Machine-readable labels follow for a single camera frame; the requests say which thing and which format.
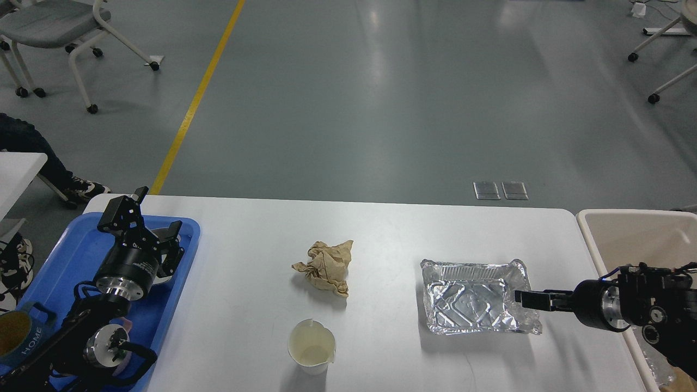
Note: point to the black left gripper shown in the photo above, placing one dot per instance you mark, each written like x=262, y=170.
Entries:
x=129, y=271

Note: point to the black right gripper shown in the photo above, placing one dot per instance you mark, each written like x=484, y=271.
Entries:
x=596, y=303

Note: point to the aluminium foil tray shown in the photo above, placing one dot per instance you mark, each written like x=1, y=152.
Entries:
x=464, y=298

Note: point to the dark blue home mug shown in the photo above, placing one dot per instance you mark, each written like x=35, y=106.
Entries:
x=24, y=330

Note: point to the stainless steel tray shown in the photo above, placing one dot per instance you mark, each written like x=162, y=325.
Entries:
x=165, y=246

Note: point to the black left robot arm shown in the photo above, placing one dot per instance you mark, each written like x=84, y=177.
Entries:
x=90, y=347

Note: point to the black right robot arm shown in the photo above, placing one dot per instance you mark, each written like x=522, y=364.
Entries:
x=660, y=301

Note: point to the blue plastic tray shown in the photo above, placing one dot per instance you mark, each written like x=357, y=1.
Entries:
x=77, y=257

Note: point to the beige plastic bin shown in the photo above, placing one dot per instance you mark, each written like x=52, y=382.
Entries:
x=628, y=237

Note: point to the right floor outlet plate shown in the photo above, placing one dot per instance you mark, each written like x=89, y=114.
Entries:
x=515, y=190

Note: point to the floor outlet plate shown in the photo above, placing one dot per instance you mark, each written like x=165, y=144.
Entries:
x=486, y=190
x=515, y=190

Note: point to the left floor outlet plate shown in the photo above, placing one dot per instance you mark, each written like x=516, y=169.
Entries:
x=486, y=190

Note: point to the crumpled brown paper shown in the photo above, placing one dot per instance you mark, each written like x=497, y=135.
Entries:
x=328, y=267

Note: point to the white paper cup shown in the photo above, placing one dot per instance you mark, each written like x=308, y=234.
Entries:
x=312, y=346

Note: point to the grey office chair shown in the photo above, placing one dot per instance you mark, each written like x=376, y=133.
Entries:
x=56, y=24

